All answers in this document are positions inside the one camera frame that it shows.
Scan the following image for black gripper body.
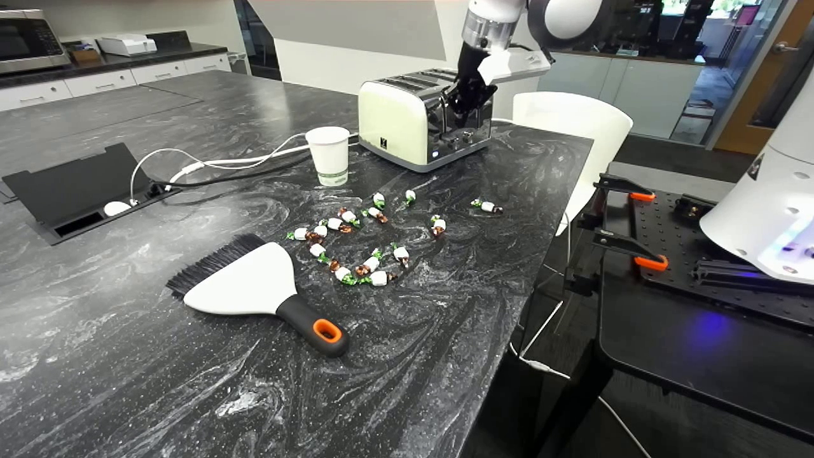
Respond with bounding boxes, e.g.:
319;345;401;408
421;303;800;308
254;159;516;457
454;42;501;97

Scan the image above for cream four-slot toaster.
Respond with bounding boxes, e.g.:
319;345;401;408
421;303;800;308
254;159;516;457
356;66;499;177

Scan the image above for white shell chair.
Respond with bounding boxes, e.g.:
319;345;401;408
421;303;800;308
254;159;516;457
509;90;636;242

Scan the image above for small white bowl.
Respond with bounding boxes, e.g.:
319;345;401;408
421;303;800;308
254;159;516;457
303;126;352;188

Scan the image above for black clamp with orange grip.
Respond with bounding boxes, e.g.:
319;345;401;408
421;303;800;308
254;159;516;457
595;174;660;212
593;228;672;277

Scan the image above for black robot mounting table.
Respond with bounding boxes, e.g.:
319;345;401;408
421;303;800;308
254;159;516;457
542;179;814;458

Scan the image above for white countertop appliance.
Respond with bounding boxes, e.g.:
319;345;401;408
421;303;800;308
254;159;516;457
94;34;159;60

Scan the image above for white cabinet with dark top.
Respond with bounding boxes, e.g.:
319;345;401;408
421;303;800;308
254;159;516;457
0;42;234;116

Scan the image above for brown box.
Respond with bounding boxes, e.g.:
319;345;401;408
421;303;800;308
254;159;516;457
62;38;107;69

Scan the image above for black pop-up power socket box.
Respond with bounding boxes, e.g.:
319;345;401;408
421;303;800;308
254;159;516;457
0;140;165;249

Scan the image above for silver microwave oven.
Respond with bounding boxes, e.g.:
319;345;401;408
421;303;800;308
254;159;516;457
0;8;71;80

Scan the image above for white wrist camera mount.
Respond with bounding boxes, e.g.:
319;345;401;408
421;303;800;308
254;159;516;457
483;43;555;90

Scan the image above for white power cable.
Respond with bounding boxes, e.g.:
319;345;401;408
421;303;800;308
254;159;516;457
125;131;314;205

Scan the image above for white dustpan brush, orange-tipped handle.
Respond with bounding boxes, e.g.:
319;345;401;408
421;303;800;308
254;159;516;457
165;233;351;359

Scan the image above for wooden door with handle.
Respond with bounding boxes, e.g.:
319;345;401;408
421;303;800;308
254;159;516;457
711;0;814;160

